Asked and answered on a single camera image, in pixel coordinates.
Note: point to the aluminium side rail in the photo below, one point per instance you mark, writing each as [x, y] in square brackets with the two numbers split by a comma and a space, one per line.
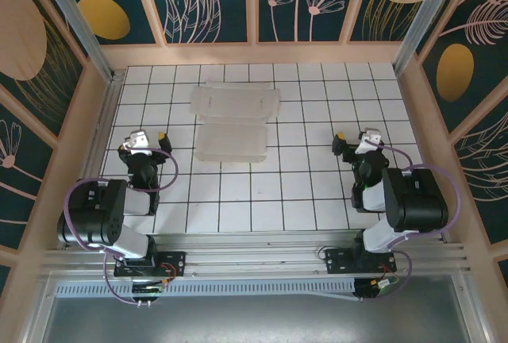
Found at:
[108, 109]

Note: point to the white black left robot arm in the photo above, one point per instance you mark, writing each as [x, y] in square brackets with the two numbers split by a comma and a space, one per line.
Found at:
[135, 202]

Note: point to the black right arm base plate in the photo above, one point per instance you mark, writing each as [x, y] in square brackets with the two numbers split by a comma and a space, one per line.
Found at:
[337, 259]

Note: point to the aluminium corner post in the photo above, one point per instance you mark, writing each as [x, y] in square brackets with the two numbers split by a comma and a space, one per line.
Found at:
[425, 21]
[78, 21]

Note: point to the aluminium extrusion base frame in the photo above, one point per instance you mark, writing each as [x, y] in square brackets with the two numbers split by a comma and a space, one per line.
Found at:
[254, 257]

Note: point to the small circuit board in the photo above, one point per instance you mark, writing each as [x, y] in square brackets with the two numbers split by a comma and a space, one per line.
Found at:
[377, 285]
[148, 289]

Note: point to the grey metal sheet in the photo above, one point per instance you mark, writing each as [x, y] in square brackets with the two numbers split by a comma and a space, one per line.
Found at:
[254, 319]

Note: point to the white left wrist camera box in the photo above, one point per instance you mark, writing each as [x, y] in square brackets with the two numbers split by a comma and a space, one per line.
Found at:
[137, 140]

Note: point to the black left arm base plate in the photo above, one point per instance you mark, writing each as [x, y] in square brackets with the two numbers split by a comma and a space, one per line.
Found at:
[176, 259]

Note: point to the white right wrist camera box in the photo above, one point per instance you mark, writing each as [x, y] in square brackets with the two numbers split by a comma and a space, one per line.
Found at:
[369, 140]

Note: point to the yellow white paper box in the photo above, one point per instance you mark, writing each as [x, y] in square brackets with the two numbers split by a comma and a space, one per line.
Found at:
[234, 99]

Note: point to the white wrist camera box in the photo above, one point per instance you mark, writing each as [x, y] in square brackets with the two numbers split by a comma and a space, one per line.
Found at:
[137, 140]
[369, 140]

